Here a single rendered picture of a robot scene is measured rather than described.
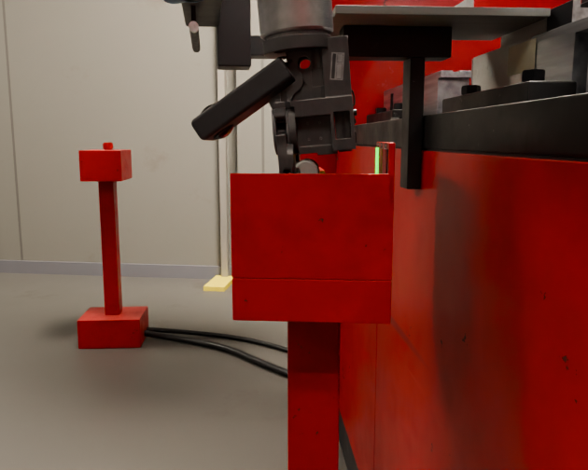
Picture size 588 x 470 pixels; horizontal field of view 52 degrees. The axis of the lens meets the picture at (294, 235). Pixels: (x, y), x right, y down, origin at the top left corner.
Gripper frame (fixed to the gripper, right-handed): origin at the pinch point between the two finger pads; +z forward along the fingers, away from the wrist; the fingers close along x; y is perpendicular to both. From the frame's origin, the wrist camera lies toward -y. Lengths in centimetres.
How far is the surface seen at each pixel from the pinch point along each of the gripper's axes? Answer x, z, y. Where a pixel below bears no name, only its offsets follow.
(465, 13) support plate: 13.5, -23.3, 21.7
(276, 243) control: -4.9, 0.0, -1.3
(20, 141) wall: 295, -26, -191
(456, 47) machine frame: 111, -32, 39
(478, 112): 0.2, -11.2, 19.8
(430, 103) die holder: 59, -15, 24
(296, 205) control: -4.9, -3.6, 0.9
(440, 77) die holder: 54, -19, 25
